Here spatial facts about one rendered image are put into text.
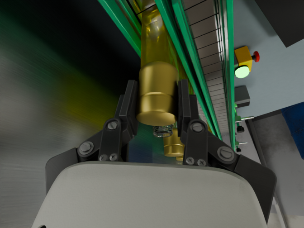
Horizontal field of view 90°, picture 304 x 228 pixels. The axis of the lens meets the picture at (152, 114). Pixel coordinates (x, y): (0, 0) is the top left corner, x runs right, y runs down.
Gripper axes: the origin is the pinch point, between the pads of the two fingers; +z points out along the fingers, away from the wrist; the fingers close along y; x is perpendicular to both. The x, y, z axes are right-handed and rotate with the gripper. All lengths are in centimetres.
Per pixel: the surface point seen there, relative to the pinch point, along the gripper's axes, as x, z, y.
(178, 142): -14.2, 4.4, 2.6
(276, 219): -285, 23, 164
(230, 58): -9.9, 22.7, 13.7
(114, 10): 1.4, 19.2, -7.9
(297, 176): -238, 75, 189
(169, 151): -14.4, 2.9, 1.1
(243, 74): -27, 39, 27
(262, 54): -26, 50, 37
